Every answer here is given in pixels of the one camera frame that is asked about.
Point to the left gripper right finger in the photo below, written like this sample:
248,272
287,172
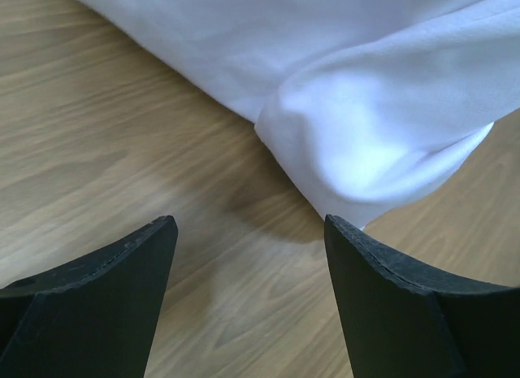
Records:
404,318

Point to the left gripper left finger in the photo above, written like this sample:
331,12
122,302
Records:
95,316

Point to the white t-shirt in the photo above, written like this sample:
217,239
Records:
367,105

